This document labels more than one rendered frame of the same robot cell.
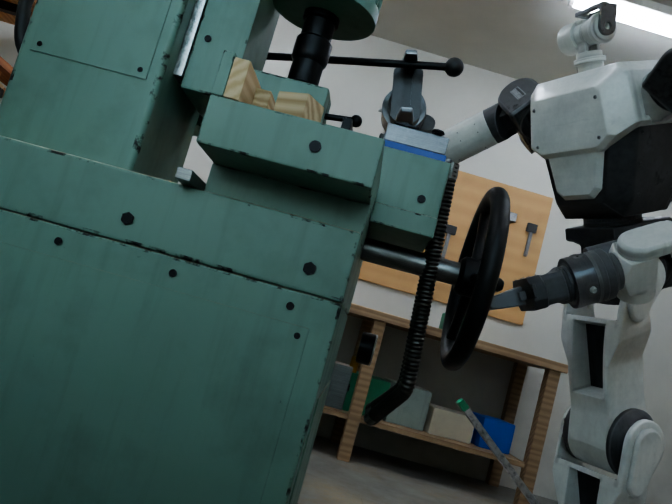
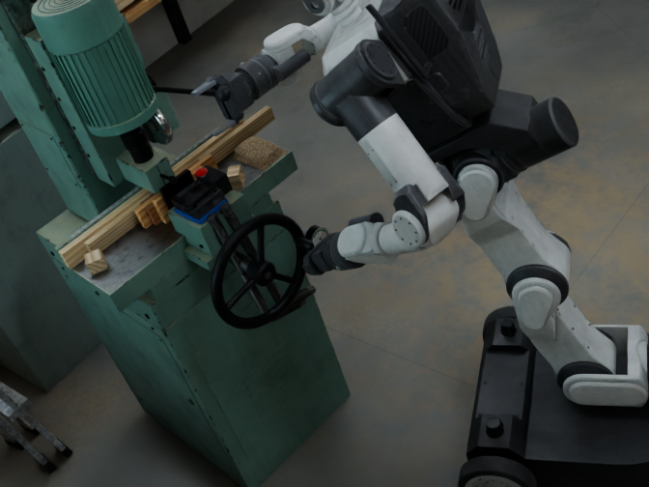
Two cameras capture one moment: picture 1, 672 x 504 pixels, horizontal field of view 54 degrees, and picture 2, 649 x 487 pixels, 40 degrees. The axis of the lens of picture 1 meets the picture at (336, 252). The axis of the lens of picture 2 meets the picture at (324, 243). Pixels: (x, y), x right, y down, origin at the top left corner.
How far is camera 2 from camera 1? 219 cm
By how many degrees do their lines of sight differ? 67
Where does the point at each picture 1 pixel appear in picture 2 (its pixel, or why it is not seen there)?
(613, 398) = (499, 262)
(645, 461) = (532, 308)
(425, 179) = (196, 236)
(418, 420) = not seen: outside the picture
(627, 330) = (472, 227)
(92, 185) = not seen: hidden behind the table
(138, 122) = (93, 208)
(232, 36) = (94, 154)
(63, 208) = not seen: hidden behind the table
